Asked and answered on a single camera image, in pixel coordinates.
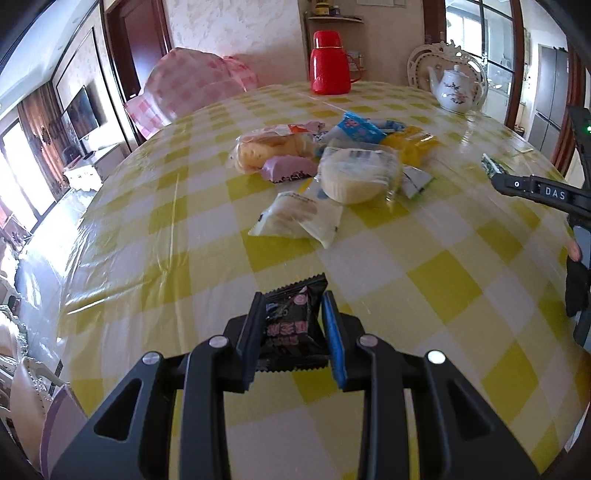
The white television cabinet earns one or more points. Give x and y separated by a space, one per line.
97 164

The pink checkered cloth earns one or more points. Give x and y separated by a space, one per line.
184 83

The purple snack packet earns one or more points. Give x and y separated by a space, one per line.
286 168

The brown curtain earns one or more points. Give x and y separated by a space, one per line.
44 134

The yellow checkered tablecloth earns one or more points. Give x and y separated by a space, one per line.
415 277

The yellow snack packet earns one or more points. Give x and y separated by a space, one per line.
411 143

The black snack packet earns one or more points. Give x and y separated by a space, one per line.
291 318

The television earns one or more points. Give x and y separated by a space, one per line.
82 113

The red thermos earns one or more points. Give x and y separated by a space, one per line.
330 64

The blue and white snack packet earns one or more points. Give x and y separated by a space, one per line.
358 129

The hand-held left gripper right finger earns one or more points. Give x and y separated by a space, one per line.
331 341

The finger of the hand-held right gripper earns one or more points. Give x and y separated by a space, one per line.
526 187

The round white cake packet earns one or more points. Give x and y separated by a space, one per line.
355 175

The bread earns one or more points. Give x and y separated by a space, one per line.
258 152

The white floral teapot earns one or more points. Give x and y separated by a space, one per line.
455 90

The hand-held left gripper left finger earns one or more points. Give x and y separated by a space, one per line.
250 332

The small green snack packet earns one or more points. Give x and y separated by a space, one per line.
489 165

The person's right hand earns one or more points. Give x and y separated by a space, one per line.
577 281

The grey refrigerator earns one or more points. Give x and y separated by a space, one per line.
549 97

